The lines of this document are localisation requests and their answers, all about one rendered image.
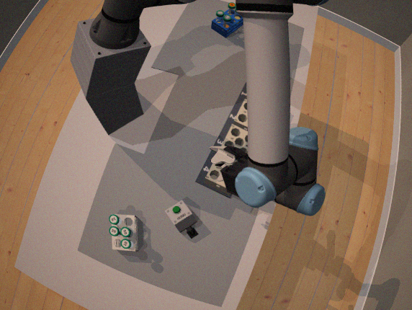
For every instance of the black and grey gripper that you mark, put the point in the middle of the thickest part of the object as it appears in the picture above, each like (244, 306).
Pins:
(229, 154)

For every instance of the blue tube rack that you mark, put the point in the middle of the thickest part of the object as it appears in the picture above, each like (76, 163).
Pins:
(218, 27)

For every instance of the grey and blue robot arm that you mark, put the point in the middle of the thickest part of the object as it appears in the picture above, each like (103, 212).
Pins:
(270, 170)

